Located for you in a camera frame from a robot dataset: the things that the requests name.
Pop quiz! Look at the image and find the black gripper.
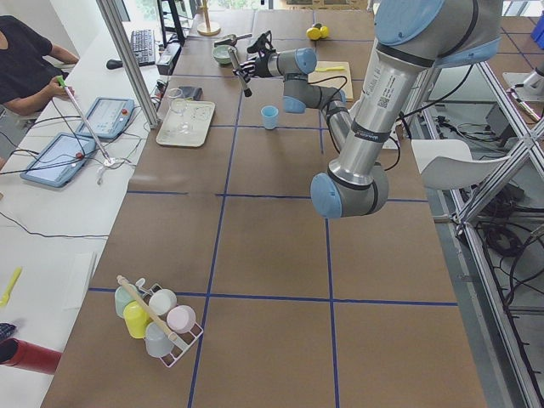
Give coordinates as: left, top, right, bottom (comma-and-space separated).
241, 30, 276, 81

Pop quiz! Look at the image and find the steel muddler black tip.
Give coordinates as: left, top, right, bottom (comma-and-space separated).
227, 46, 252, 98

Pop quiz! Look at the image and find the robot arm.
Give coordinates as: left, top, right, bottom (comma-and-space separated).
233, 1, 502, 218

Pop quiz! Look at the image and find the light blue paper cup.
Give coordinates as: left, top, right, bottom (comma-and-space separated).
261, 105, 279, 130

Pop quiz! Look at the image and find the wooden cup tree stand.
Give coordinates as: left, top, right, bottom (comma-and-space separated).
196, 0, 221, 37

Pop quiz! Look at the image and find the yellow lemon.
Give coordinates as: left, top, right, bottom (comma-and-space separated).
320, 25, 329, 38
306, 24, 321, 41

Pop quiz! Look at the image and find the white plastic cup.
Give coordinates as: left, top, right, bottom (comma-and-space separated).
149, 289, 177, 316

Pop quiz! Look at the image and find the pink plastic cup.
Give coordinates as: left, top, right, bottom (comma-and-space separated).
167, 305, 196, 334

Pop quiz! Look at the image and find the pale green plastic cup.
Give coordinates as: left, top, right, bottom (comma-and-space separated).
114, 286, 133, 318

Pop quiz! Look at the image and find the yellow plastic cup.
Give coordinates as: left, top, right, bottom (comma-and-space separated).
122, 301, 150, 339

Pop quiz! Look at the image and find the grey plastic cup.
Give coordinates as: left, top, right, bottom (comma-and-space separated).
144, 322, 173, 358

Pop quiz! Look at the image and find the steel ice scoop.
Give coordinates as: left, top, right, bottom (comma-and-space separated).
213, 33, 252, 47

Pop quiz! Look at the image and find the green bowl of ice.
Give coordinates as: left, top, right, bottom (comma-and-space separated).
212, 45, 231, 65

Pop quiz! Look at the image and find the grey folded cloth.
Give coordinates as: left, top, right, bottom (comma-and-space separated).
178, 86, 202, 101

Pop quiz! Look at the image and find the yellow plastic knife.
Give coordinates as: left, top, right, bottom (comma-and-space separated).
314, 65, 346, 72

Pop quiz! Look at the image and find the bamboo cutting board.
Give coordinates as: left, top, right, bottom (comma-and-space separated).
309, 60, 354, 101

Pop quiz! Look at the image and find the clear wine glass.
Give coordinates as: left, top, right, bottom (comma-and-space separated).
167, 88, 191, 134

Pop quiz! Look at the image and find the cream bear tray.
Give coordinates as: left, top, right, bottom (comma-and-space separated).
156, 101, 216, 148

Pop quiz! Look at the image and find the black keyboard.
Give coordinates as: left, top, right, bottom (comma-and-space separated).
130, 29, 156, 66

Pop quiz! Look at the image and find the black computer mouse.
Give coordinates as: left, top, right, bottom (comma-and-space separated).
105, 59, 123, 70

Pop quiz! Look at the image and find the blue teach pendant far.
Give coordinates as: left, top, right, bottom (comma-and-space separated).
85, 97, 135, 140

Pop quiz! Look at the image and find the blue teach pendant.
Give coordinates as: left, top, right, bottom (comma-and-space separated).
20, 133, 96, 188
85, 97, 135, 140

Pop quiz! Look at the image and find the long pointer stick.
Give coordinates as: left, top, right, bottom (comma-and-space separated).
56, 76, 116, 168

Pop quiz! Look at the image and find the white plastic chair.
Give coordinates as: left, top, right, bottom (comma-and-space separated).
411, 139, 510, 190

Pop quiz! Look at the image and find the blue teach pendant near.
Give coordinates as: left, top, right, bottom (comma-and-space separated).
20, 133, 96, 188

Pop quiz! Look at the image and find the person in black shirt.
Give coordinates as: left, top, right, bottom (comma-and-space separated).
1, 15, 78, 116

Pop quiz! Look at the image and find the red bottle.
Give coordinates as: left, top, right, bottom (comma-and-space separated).
1, 337, 62, 375

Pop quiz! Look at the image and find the aluminium frame post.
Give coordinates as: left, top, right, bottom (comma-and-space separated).
96, 0, 159, 129

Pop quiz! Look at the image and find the wooden rack handle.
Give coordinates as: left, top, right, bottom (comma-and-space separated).
116, 275, 179, 343

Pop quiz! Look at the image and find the white wire cup rack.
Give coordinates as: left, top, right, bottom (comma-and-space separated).
136, 278, 203, 367

